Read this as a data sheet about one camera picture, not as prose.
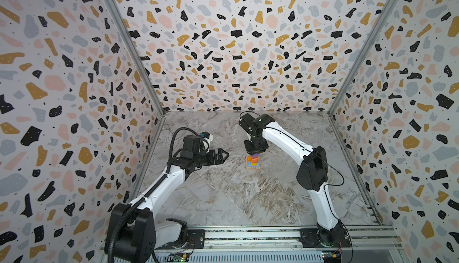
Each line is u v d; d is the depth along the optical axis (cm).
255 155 88
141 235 39
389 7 77
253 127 66
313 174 54
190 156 65
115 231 41
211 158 73
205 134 77
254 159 91
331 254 71
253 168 95
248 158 97
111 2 73
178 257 70
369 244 76
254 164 92
